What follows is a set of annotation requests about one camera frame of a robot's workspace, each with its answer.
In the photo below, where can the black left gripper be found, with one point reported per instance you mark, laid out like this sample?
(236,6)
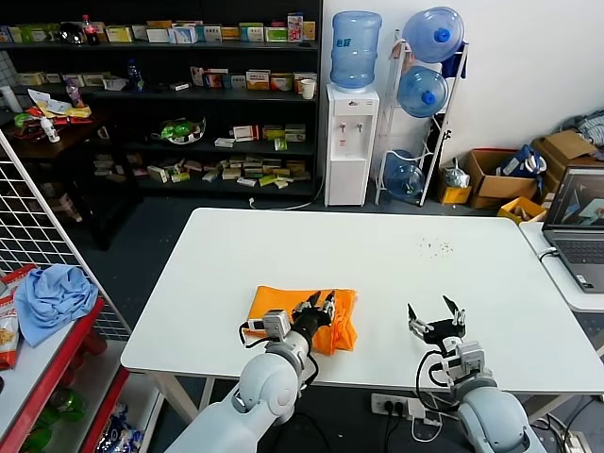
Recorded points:
(311,323)

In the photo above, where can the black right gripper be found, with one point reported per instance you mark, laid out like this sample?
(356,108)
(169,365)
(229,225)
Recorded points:
(443,332)

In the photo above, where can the orange t-shirt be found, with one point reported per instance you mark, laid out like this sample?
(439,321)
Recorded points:
(278,302)

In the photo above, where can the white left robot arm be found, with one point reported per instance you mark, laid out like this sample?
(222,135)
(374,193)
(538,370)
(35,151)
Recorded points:
(269,391)

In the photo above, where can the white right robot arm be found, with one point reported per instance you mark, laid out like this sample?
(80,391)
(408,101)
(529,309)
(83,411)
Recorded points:
(491,415)

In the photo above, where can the pile of grey clothes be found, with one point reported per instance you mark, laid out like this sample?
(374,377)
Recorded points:
(587,127)

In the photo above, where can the scattered dark crumbs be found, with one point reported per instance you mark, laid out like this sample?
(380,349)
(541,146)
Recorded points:
(439,247)

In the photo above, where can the white charger plug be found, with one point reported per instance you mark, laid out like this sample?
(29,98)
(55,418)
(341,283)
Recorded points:
(415,411)

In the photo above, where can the white power strip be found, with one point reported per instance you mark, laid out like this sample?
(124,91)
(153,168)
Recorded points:
(387,405)

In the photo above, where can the small yellow crate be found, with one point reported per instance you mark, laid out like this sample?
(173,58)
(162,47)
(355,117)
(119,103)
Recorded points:
(457,196)

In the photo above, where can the white side table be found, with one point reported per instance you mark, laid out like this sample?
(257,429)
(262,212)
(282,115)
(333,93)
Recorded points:
(561,288)

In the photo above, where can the yellow plastic crate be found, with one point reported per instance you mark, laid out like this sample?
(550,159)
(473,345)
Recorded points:
(519,210)

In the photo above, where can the red-edged cardboard box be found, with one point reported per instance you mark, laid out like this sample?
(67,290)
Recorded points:
(491,186)

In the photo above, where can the silver foil bag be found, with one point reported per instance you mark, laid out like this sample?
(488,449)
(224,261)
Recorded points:
(457,177)

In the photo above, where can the grey laptop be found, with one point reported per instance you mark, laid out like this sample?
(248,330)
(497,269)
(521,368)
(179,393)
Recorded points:
(578,245)

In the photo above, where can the white water dispenser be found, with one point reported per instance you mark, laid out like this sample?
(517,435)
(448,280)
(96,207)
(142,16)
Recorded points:
(351,151)

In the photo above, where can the small green medicine box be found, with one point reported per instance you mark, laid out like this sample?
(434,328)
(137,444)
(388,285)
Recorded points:
(281,144)

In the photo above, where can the blue white bag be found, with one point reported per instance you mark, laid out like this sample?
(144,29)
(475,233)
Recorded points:
(521,162)

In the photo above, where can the yellow green medicine box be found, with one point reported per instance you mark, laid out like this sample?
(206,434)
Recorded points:
(273,132)

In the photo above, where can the red white medicine box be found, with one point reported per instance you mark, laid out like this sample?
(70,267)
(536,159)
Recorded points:
(245,133)

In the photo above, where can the flat white medicine box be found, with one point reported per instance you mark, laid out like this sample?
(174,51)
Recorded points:
(225,142)

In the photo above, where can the white metal jug rack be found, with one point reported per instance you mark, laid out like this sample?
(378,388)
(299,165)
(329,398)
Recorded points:
(386,118)

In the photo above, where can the white paper cup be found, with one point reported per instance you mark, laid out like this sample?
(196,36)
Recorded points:
(307,89)

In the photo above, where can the open brown cardboard box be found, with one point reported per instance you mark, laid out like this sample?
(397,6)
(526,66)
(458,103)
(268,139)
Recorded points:
(566,144)

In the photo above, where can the black shelving unit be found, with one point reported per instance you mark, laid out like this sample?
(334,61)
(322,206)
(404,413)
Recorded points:
(212,113)

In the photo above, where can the bowl with green fruit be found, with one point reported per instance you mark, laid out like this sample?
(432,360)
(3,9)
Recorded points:
(179,129)

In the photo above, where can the yellow white medicine box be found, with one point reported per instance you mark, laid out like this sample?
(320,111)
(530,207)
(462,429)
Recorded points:
(257,80)
(119,34)

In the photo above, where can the blue patterned package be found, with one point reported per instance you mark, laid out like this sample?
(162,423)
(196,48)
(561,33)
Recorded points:
(115,429)

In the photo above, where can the white teal medicine box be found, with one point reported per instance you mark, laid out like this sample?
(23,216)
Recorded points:
(234,82)

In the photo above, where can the red orange medicine box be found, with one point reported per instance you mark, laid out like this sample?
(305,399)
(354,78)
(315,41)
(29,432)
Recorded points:
(214,80)

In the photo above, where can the labelled blue water jug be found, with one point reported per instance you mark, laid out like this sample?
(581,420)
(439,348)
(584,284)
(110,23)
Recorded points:
(355,52)

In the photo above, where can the navy blue cloth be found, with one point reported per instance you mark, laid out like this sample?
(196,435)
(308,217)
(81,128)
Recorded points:
(455,63)

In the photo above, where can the tall white red box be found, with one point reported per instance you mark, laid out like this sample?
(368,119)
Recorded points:
(197,78)

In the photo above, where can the small flat white box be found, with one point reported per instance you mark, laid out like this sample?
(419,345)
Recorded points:
(180,87)

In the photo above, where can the light blue cloth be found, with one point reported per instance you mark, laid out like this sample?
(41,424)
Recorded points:
(54,302)

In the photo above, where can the green plastic bottle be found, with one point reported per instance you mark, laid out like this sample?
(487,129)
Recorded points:
(66,406)

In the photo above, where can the light green medicine box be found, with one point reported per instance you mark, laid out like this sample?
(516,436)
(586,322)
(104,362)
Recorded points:
(276,34)

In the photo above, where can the tall pink blue carton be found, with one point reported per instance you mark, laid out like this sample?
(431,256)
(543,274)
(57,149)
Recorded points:
(295,28)

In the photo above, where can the red white cart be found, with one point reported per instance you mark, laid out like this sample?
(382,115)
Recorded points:
(42,373)

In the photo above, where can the flat yellow medicine box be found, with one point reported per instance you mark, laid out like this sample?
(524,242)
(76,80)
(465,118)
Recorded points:
(230,33)

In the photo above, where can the blue plastic bottle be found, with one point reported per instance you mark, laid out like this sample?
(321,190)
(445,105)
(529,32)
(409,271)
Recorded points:
(134,75)

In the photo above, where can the dark wooden table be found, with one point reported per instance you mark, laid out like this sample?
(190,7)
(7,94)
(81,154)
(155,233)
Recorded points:
(71,141)

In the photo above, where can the blue white medicine box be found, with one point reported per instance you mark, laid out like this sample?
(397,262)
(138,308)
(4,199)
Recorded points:
(184,35)

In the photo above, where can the red white snack bag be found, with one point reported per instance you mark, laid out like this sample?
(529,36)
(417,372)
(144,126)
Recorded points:
(16,278)

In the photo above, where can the orange chips bag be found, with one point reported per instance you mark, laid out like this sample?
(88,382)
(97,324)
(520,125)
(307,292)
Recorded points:
(7,335)

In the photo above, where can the white bottle red cap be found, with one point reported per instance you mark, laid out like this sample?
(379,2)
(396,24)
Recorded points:
(51,132)

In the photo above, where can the purple bottle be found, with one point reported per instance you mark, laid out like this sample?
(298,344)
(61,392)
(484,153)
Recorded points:
(75,94)

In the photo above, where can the small white medicine box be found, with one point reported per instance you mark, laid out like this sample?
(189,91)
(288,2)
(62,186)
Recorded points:
(139,32)

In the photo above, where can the yellow paper envelope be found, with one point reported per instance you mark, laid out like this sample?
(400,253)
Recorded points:
(56,106)

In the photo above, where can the cola bottle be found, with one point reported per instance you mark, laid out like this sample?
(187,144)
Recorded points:
(89,30)

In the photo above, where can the shiny black bowl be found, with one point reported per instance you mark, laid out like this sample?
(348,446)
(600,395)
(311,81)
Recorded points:
(71,34)

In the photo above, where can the white paper roll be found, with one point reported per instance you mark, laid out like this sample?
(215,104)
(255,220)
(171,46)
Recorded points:
(7,99)

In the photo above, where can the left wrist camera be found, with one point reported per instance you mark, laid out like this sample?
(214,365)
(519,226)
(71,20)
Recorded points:
(276,323)

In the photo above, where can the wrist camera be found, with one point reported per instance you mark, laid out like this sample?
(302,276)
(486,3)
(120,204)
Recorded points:
(467,358)
(276,323)

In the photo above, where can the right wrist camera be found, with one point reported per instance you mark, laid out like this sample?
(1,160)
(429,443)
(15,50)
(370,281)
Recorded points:
(467,358)

